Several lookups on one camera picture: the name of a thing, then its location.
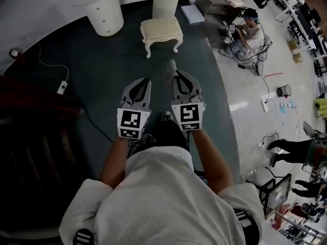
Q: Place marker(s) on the cardboard box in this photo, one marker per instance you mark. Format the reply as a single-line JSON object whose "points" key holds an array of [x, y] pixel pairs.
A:
{"points": [[296, 56]]}

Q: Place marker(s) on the person's right forearm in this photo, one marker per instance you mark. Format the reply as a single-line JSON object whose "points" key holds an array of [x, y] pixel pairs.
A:
{"points": [[212, 162]]}

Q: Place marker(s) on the person's black trousers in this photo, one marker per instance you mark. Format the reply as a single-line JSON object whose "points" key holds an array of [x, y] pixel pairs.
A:
{"points": [[168, 136]]}

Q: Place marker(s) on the cream upholstered footstool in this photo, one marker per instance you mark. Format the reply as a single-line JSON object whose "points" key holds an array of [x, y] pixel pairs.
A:
{"points": [[161, 28]]}

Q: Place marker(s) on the white power strip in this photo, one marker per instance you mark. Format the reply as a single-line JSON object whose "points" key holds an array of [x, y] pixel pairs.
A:
{"points": [[264, 104], [62, 87]]}

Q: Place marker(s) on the black shopping basket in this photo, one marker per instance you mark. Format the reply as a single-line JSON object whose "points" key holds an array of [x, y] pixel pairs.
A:
{"points": [[277, 193]]}

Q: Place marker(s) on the gray shelf unit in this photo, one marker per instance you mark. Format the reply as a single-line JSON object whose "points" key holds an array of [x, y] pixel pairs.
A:
{"points": [[207, 1]]}

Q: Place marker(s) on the white flat box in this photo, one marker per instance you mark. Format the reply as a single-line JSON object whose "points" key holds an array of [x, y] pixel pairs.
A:
{"points": [[192, 14]]}

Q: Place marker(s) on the person's left forearm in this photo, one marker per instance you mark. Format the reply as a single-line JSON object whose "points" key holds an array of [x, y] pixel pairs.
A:
{"points": [[115, 162]]}

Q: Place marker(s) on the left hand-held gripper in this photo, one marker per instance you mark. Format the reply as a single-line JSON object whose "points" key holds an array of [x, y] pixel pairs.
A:
{"points": [[130, 121]]}

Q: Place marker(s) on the round waste bin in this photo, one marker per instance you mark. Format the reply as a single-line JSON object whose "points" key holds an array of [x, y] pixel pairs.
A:
{"points": [[284, 91]]}

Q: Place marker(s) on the gray wiping cloth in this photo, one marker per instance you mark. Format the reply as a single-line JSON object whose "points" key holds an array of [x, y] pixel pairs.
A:
{"points": [[172, 65]]}

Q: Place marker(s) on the person's white t-shirt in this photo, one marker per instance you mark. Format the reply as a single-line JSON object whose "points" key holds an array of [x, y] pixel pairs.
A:
{"points": [[158, 200]]}

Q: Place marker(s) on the white office desks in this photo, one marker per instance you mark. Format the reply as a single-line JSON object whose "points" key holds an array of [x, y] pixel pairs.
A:
{"points": [[299, 14]]}

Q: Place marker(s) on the person's sneaker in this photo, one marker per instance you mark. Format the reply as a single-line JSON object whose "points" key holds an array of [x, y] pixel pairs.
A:
{"points": [[149, 138], [167, 116]]}

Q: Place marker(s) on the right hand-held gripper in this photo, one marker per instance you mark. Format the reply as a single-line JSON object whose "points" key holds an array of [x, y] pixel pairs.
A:
{"points": [[189, 113]]}

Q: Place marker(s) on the small plug-in device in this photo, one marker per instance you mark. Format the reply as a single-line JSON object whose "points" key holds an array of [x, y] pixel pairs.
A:
{"points": [[14, 53]]}

